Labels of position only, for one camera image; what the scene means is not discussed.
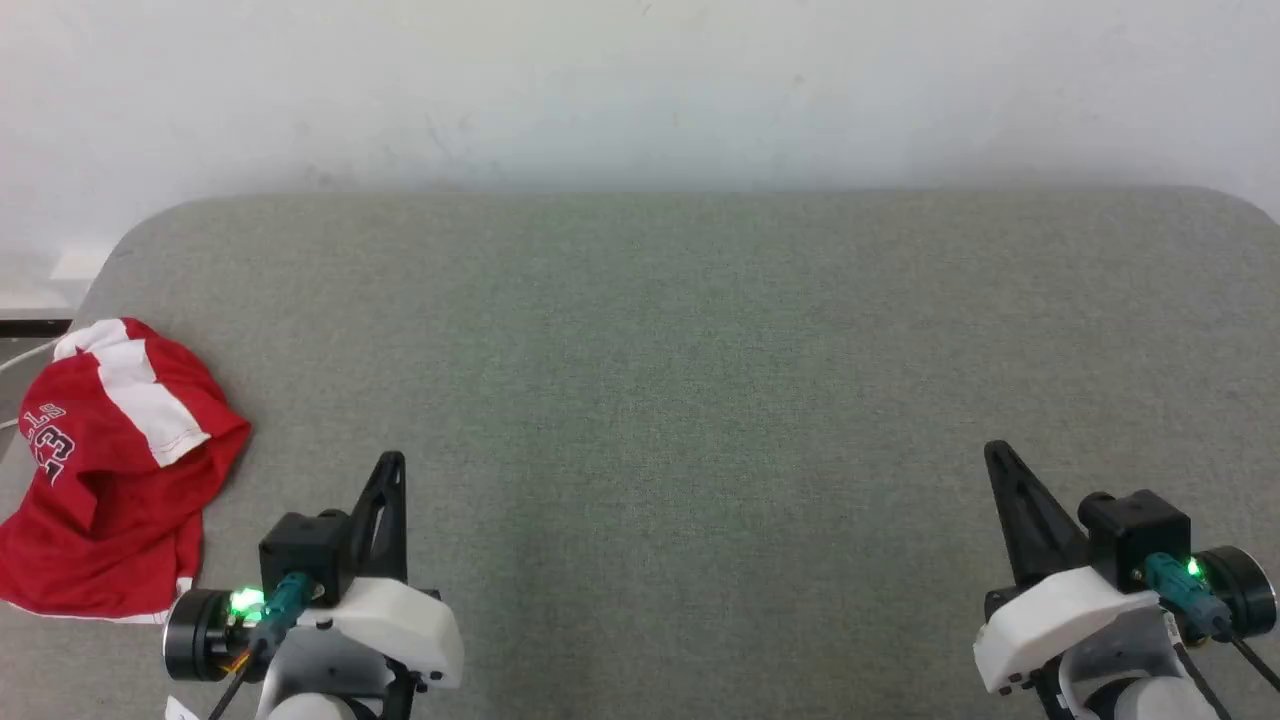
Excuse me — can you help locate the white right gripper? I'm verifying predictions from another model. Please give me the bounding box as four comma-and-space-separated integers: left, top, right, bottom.
972, 439, 1279, 697

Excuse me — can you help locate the white wall plate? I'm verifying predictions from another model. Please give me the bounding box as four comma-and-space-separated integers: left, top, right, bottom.
48, 244, 113, 283

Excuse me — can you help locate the black cable with teal plug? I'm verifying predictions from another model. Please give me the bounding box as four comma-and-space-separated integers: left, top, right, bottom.
205, 571, 313, 720
1143, 552, 1280, 693

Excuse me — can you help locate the red and white shirt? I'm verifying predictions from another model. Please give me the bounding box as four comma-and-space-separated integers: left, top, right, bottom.
0, 317, 252, 624

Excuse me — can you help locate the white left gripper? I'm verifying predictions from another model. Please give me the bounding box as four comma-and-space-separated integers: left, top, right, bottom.
164, 451, 467, 701

